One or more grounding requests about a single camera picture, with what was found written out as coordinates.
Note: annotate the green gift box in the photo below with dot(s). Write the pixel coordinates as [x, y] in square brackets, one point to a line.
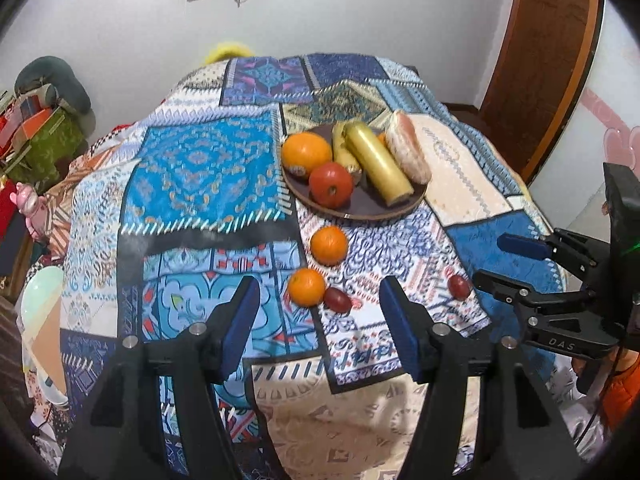
[44, 159]

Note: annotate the peeled pomelo segment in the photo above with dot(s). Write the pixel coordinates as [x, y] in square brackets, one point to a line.
[403, 143]

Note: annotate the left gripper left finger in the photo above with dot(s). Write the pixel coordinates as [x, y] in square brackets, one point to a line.
[119, 432]

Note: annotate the yellow foam bed guard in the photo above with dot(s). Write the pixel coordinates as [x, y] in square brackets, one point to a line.
[226, 51]

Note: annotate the pink toy figure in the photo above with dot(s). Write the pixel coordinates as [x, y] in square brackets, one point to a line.
[33, 208]

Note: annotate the large orange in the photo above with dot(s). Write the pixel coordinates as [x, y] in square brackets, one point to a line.
[302, 153]

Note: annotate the grey neck pillow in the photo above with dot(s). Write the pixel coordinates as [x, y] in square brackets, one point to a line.
[52, 70]

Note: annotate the small tangerine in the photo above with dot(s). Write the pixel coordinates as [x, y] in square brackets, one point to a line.
[329, 246]
[306, 288]

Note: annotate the blue patchwork bed cover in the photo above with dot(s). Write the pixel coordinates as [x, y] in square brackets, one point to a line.
[160, 223]

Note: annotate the dark purple round plate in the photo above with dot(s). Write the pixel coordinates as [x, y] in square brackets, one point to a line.
[365, 202]

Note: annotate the red tomato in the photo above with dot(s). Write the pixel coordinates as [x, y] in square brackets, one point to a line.
[331, 185]

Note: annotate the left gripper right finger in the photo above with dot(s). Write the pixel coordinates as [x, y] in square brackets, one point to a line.
[520, 431]

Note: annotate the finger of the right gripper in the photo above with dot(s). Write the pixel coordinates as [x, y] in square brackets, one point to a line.
[530, 247]
[521, 294]

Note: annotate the brown wooden door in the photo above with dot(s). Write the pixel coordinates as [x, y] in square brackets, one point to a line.
[543, 63]

